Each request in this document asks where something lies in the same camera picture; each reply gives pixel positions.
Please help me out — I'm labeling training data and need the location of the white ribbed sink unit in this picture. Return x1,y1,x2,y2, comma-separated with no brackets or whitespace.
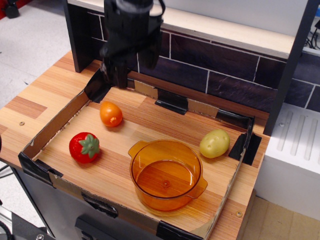
254,103,320,220

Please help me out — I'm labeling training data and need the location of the orange toy carrot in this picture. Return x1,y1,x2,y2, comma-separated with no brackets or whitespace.
99,101,123,127

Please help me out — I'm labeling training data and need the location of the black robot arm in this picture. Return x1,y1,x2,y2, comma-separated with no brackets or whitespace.
100,0,166,89

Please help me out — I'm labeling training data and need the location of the taped cardboard fence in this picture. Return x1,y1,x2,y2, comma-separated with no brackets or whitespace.
18,71,266,240

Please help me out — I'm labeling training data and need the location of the dark tile backsplash panel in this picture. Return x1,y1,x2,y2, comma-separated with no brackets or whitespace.
64,0,320,113

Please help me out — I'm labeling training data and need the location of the red toy strawberry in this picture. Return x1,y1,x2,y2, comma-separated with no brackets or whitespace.
69,132,100,164

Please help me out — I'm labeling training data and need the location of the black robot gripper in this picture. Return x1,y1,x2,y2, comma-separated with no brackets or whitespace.
100,4,163,88

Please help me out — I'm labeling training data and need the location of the yellow toy potato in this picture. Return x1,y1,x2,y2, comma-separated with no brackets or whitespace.
199,129,230,159

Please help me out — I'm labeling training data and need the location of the black vertical post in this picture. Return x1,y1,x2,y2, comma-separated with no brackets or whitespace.
263,0,320,136

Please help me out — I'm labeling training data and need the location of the orange transparent plastic pot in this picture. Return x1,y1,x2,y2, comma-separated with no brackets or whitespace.
128,139,208,212

